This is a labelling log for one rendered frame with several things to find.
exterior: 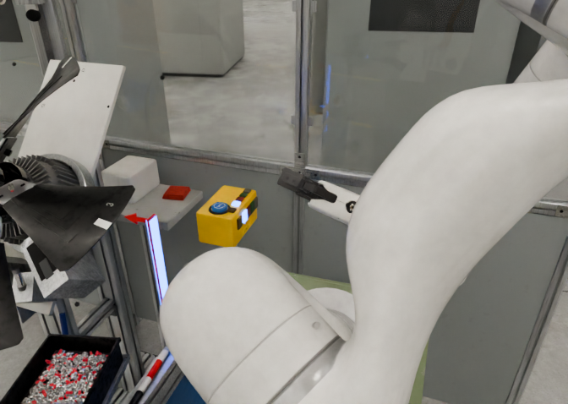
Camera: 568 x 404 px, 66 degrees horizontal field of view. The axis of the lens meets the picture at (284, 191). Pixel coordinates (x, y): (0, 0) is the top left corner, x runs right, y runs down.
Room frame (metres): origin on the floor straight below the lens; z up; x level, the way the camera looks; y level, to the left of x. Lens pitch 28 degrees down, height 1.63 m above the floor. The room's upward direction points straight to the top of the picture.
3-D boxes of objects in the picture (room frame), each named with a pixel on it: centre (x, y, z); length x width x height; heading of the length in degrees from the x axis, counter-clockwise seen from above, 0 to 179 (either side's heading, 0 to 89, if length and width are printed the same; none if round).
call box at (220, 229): (0.99, 0.15, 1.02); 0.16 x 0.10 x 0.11; 161
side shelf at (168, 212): (1.38, 0.51, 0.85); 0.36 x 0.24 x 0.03; 71
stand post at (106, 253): (1.19, 0.60, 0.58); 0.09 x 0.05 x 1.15; 71
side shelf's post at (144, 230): (1.38, 0.51, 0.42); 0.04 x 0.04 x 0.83; 71
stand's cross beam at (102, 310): (1.08, 0.64, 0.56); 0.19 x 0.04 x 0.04; 161
